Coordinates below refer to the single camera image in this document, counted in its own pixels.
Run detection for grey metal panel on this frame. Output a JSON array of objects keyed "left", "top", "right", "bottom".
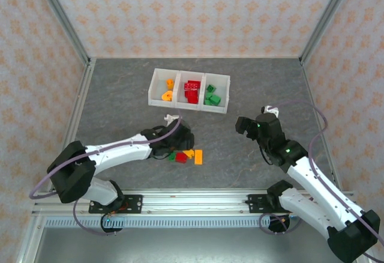
[{"left": 16, "top": 226, "right": 373, "bottom": 263}]

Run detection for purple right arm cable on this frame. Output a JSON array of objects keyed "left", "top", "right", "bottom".
[{"left": 259, "top": 100, "right": 384, "bottom": 263}]

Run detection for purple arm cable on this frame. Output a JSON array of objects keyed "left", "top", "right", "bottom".
[
  {"left": 259, "top": 100, "right": 384, "bottom": 263},
  {"left": 29, "top": 117, "right": 182, "bottom": 236}
]

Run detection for aluminium side rail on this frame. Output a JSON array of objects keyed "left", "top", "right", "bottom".
[
  {"left": 47, "top": 58, "right": 97, "bottom": 192},
  {"left": 299, "top": 57, "right": 343, "bottom": 192}
]

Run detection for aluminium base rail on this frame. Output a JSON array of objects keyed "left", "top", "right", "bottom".
[{"left": 31, "top": 189, "right": 359, "bottom": 219}]

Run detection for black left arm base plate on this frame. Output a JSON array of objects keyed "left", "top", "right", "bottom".
[{"left": 88, "top": 194, "right": 143, "bottom": 215}]

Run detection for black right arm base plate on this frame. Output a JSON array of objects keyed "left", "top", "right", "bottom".
[{"left": 247, "top": 194, "right": 272, "bottom": 215}]

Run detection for grey slotted cable duct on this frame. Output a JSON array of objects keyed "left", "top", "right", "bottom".
[{"left": 44, "top": 216, "right": 272, "bottom": 229}]

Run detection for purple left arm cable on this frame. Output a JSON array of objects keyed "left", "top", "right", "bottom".
[{"left": 29, "top": 117, "right": 182, "bottom": 236}]

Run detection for aluminium frame post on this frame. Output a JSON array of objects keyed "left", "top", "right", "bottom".
[
  {"left": 299, "top": 0, "right": 359, "bottom": 65},
  {"left": 31, "top": 0, "right": 92, "bottom": 65}
]

